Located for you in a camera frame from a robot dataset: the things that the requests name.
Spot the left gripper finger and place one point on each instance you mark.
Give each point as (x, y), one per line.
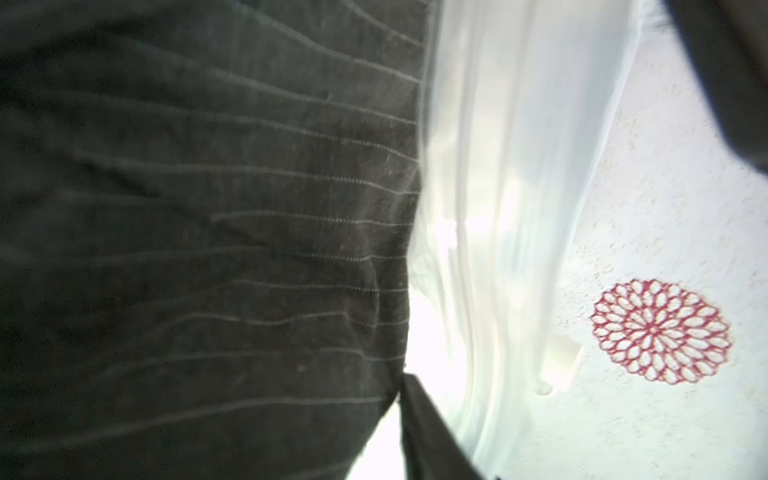
(430, 450)

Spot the white vacuum bag valve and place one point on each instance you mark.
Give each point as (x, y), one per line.
(561, 359)

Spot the clear plastic vacuum bag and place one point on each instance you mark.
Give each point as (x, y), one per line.
(518, 100)

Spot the dark grey shirt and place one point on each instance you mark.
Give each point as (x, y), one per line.
(206, 208)

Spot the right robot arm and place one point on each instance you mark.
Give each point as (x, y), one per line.
(726, 42)

